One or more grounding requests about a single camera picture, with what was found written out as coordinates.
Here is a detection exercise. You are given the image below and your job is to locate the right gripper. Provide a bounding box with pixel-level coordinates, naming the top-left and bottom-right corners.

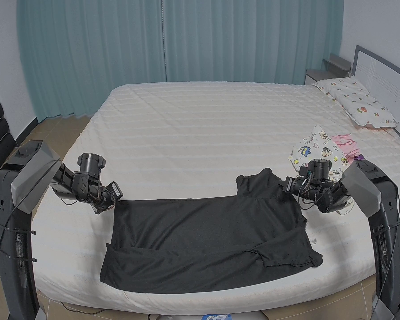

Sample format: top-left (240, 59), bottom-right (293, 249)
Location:
top-left (280, 184), bottom-right (312, 202)

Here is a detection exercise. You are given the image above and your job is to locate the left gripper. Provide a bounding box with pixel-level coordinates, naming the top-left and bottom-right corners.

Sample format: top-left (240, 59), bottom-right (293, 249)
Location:
top-left (94, 194), bottom-right (118, 214)

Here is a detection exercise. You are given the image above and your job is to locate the black T-shirt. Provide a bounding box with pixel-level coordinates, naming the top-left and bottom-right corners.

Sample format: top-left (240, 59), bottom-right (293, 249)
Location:
top-left (100, 168), bottom-right (323, 294)

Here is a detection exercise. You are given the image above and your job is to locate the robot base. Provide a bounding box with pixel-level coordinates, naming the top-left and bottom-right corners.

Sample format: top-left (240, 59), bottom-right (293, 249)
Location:
top-left (155, 311), bottom-right (269, 320)

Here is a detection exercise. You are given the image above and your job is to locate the bed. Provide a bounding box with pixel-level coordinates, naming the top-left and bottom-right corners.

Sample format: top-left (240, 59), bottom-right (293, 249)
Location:
top-left (30, 45), bottom-right (400, 316)

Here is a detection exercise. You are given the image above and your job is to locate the white printed pyjama top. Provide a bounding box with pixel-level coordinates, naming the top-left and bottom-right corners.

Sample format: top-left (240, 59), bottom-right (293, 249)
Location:
top-left (288, 125), bottom-right (354, 216)

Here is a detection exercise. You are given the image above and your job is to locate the pink garment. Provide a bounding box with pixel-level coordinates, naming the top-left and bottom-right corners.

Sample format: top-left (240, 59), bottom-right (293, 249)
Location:
top-left (332, 133), bottom-right (362, 159)

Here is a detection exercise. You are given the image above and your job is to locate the white printed pillow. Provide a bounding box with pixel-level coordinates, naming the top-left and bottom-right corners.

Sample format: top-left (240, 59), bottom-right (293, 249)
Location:
top-left (311, 75), bottom-right (400, 128)

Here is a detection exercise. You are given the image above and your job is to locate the grey bedside table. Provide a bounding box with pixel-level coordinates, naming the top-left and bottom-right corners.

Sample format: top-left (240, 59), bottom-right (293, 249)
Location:
top-left (305, 53), bottom-right (351, 85)

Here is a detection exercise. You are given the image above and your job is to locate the blue-green curtain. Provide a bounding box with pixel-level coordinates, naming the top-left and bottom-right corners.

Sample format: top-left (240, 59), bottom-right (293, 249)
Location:
top-left (17, 0), bottom-right (169, 121)
top-left (162, 0), bottom-right (344, 86)

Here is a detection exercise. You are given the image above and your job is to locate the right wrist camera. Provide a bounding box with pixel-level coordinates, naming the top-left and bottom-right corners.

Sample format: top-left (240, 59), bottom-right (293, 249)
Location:
top-left (284, 176), bottom-right (304, 195)

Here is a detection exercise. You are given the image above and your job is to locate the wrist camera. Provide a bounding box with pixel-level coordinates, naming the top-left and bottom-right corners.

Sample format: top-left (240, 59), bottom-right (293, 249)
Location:
top-left (284, 176), bottom-right (304, 195)
top-left (107, 181), bottom-right (124, 202)

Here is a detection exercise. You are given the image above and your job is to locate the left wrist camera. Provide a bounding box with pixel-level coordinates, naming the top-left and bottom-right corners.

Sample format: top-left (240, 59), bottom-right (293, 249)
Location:
top-left (107, 181), bottom-right (124, 202)

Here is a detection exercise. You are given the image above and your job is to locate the black cable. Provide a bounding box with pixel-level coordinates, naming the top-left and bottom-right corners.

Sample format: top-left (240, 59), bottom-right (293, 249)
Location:
top-left (62, 300), bottom-right (104, 313)

